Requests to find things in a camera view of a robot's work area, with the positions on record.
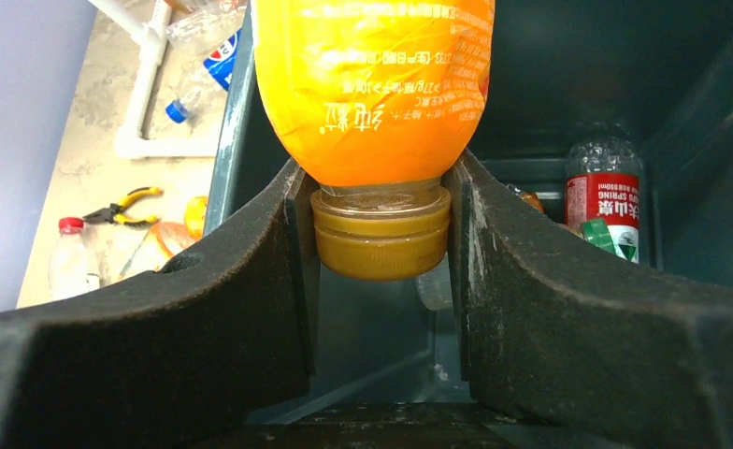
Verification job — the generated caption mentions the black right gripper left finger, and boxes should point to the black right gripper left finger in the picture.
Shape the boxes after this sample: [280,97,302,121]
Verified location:
[0,162,313,448]

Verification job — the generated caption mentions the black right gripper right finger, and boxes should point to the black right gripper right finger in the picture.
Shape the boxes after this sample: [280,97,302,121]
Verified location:
[443,152,733,448]

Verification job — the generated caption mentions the long orange white label bottle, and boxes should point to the long orange white label bottle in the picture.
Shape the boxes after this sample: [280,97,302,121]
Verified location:
[506,183,545,213]

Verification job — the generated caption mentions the large red label water bottle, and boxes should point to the large red label water bottle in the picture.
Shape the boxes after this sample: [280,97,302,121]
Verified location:
[565,137,642,264]

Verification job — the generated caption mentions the orange juice bottle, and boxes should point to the orange juice bottle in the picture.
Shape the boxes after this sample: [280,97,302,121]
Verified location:
[251,0,496,281]

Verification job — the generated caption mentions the dark green plastic bin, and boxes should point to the dark green plastic bin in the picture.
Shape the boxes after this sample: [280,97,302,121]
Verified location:
[203,0,733,426]

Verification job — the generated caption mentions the large orange label crushed bottle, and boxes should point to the large orange label crushed bottle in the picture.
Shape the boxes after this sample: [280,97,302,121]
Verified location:
[116,196,208,282]

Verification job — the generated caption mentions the clear bottle red cap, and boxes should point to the clear bottle red cap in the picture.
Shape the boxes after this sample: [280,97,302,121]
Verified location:
[48,217,102,301]

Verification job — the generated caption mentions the yellow black pliers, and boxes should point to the yellow black pliers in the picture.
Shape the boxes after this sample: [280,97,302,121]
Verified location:
[82,187,164,228]

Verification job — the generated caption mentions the clear Pepsi bottle blue cap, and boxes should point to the clear Pepsi bottle blue cap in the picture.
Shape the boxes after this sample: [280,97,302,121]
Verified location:
[165,1,249,123]

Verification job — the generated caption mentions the white PVC pipe frame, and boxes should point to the white PVC pipe frame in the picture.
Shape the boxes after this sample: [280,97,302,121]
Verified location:
[90,0,218,160]

